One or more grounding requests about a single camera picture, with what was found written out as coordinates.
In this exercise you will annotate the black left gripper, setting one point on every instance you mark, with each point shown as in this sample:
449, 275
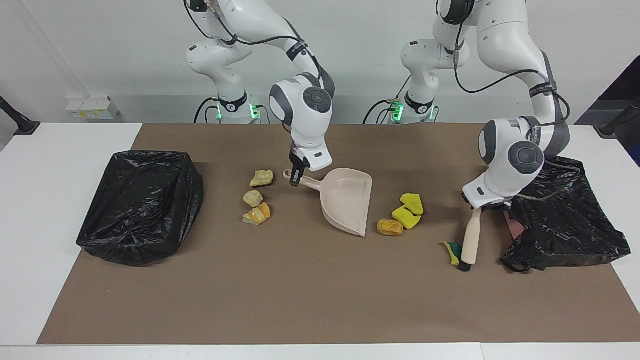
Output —
495, 206

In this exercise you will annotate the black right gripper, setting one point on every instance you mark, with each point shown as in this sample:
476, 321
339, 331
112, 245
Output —
296, 159

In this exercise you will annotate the beige hand brush black bristles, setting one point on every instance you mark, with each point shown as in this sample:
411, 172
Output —
471, 240

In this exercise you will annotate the pale round bread chunk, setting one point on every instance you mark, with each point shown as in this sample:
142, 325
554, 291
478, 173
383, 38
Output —
253, 198

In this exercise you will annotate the orange crust bread chunk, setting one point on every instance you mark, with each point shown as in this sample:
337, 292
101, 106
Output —
258, 215

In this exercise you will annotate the beige plastic dustpan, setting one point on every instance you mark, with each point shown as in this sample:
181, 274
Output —
350, 200

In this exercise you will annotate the green and yellow sponge piece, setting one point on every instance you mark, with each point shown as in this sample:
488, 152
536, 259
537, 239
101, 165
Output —
453, 252

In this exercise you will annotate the brown bread roll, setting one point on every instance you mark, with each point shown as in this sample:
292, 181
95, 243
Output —
390, 227

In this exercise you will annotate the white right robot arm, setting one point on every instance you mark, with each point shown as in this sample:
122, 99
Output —
305, 115

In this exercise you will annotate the pink bin under bag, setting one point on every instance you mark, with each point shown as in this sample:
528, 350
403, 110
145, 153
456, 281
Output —
515, 227

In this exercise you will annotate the black plastic trash bag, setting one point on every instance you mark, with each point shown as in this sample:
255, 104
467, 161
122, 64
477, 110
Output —
570, 225
140, 205

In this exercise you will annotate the brown table mat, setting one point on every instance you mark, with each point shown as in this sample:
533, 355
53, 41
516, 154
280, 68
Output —
300, 300

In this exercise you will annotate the white wall socket box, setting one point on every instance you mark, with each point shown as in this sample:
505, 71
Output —
90, 107

